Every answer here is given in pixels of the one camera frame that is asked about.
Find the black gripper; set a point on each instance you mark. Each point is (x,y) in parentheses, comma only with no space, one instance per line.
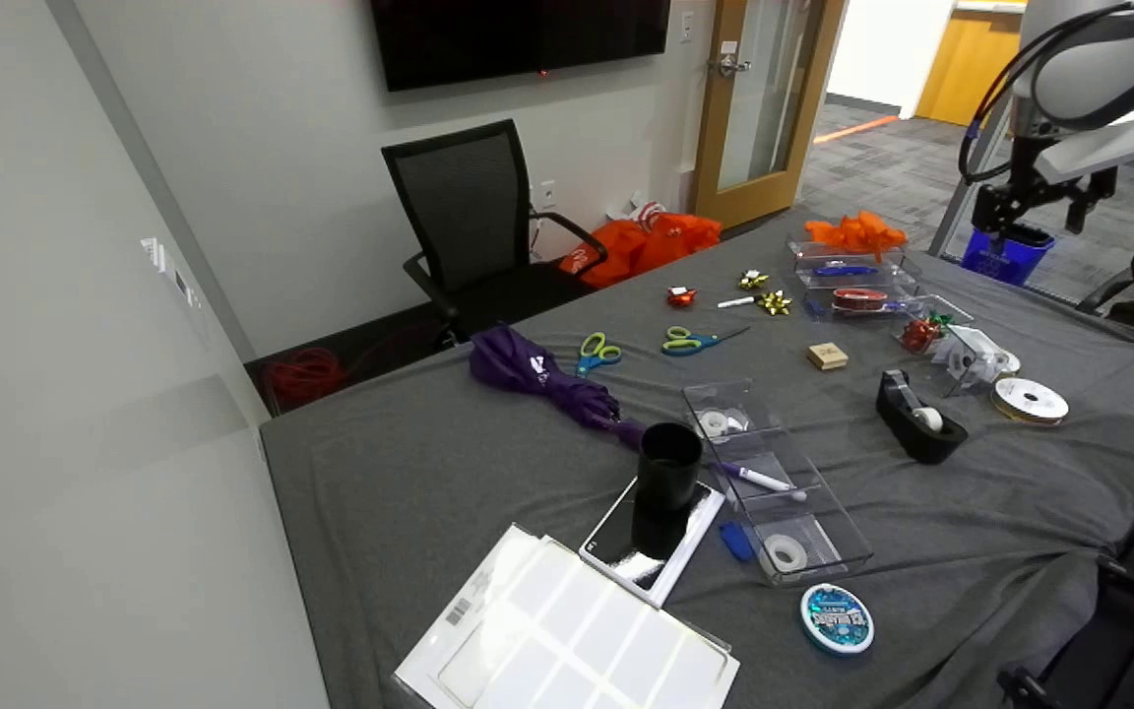
(1041,160)

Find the clear packaged tape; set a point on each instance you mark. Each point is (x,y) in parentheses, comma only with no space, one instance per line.
(961,350)

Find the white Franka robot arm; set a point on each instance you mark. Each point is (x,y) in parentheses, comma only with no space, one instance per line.
(1118,72)

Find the small clear plastic container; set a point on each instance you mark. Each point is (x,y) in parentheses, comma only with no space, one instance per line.
(924,338)

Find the black tape dispenser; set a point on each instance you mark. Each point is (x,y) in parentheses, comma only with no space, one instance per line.
(914,426)

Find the square clear plastic container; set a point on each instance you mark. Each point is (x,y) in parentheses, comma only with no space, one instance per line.
(756,400)

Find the blue bin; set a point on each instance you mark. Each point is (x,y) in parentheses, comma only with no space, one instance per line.
(1005,254)

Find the metal tripod leg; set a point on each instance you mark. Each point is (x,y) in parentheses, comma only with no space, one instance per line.
(945,219)

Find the small green bow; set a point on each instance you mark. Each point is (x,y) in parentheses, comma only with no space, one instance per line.
(944,316)

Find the wooden cabinet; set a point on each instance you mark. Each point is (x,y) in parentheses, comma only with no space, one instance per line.
(965,61)

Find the small red bows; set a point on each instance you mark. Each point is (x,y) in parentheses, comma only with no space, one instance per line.
(917,332)

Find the large white ribbon spool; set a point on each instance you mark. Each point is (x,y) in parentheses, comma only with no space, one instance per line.
(1028,400)

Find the orange tissue paper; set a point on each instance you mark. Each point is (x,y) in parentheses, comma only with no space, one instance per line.
(856,235)

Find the red ribbon spool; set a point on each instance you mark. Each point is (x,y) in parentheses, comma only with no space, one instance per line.
(858,302)

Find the blue pen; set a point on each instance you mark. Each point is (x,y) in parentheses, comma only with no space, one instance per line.
(845,268)

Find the beige wooden block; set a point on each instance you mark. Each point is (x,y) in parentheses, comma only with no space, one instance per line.
(830,355)

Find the yellow gift bow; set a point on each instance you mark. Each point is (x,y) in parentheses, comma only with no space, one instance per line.
(774,306)
(752,279)

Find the small white stick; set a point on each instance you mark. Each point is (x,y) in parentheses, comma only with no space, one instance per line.
(732,302)

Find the wooden door with glass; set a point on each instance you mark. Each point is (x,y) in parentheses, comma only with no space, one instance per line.
(710,130)

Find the red gift bow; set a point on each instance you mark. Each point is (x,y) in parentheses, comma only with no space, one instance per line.
(681,298)

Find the long clear plastic tray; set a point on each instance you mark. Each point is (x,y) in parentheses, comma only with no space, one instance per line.
(818,516)

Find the white marker blue cap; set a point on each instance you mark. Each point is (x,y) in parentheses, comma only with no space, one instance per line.
(767,476)

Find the orange plastic bag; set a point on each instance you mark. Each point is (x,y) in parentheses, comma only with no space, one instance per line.
(646,244)

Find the blue round tin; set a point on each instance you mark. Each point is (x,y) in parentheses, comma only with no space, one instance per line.
(835,614)

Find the black cup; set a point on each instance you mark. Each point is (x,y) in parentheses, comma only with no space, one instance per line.
(668,495)

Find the white framed tablet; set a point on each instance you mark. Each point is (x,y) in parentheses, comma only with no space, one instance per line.
(613,526)

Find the black mesh office chair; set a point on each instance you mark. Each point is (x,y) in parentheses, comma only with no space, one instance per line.
(471,208)

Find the white label sheet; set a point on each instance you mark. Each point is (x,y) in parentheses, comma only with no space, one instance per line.
(551,642)

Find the grey tablecloth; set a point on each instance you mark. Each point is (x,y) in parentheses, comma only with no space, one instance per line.
(462,526)

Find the black wall television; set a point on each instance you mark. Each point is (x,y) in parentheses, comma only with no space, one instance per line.
(515,31)

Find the white wall thermostat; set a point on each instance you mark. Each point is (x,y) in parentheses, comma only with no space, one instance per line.
(155,254)

